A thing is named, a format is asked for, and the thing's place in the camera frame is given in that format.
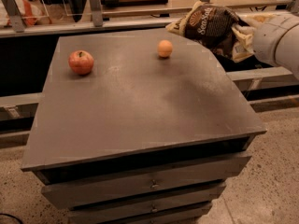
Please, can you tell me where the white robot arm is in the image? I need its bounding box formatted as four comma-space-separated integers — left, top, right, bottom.
232, 13, 299, 78

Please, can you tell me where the black floor cable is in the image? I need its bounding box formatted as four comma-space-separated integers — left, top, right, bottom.
0, 213, 25, 224

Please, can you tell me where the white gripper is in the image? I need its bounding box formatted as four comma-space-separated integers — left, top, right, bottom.
232, 14, 299, 67

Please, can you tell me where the orange fruit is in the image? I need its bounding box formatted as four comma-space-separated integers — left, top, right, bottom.
157, 40, 173, 58

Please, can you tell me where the metal railing frame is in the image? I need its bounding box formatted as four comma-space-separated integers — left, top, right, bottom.
0, 0, 293, 38

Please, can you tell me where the upper grey drawer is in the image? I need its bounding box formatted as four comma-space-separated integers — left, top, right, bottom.
42, 151, 250, 209

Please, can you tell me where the lower grey drawer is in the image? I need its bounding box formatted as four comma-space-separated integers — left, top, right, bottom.
69, 181, 226, 224

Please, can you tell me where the grey drawer cabinet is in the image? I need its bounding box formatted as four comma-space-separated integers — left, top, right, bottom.
21, 29, 265, 224

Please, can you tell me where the brown sea salt chip bag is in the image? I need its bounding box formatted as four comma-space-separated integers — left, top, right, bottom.
166, 2, 242, 60

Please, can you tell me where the red apple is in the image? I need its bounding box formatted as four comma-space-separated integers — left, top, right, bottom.
68, 50, 94, 76

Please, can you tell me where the grey drawer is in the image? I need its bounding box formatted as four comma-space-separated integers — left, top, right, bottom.
69, 181, 226, 224
42, 151, 250, 209

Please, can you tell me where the orange white plastic bag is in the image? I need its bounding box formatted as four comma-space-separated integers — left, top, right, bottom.
0, 0, 51, 27

